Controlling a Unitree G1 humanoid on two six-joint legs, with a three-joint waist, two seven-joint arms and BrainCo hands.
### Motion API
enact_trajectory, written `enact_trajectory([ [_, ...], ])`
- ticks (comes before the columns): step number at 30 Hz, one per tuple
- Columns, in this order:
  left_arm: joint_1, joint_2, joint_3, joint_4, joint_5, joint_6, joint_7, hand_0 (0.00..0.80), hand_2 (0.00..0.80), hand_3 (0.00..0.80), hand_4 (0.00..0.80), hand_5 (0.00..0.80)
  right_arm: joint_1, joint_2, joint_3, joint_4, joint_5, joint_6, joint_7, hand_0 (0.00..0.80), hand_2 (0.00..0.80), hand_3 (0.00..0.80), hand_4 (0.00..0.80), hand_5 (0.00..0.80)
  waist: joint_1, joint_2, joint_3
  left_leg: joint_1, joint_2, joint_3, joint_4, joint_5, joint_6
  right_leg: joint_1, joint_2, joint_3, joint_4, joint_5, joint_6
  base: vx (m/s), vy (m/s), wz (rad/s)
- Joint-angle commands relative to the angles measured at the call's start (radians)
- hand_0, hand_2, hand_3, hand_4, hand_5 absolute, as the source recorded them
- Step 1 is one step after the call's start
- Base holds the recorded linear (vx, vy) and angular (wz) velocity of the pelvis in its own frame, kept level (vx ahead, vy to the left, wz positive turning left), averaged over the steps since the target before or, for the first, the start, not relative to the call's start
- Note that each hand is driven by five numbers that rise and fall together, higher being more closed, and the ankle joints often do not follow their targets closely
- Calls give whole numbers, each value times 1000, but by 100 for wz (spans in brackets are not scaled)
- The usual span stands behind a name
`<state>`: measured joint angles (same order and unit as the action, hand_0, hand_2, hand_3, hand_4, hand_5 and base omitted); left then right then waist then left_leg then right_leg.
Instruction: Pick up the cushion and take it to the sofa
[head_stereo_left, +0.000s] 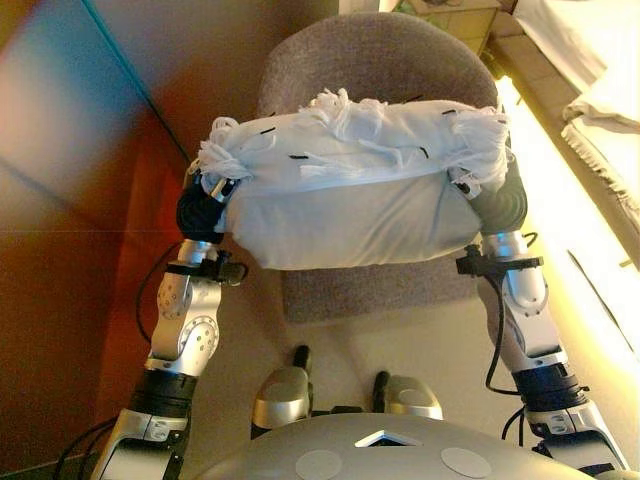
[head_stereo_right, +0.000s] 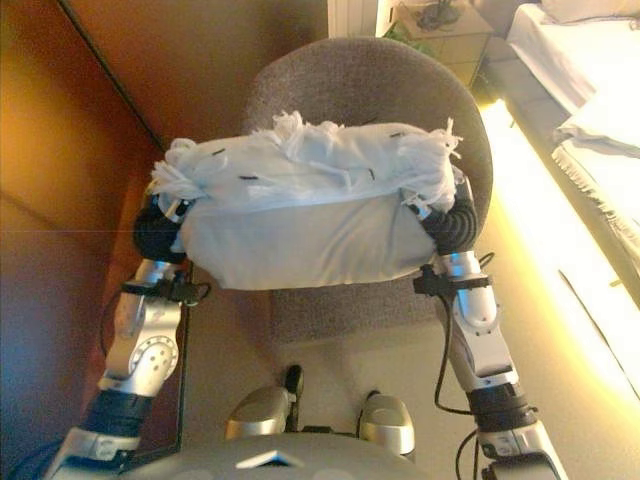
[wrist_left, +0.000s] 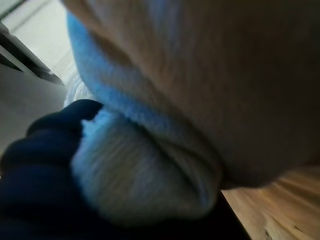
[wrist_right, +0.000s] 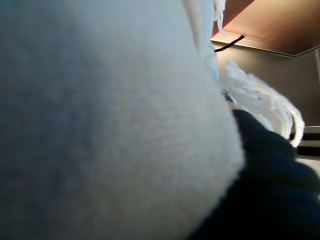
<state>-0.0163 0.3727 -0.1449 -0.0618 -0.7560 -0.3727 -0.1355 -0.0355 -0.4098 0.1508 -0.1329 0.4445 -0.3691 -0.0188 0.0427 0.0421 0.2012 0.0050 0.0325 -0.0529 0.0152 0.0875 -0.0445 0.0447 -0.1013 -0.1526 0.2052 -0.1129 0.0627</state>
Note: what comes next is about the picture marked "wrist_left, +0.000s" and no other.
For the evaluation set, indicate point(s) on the dark furniture frame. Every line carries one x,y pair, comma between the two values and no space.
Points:
53,78

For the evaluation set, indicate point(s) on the white fringed cushion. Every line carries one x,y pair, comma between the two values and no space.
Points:
200,87

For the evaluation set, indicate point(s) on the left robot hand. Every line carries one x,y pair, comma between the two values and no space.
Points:
37,187

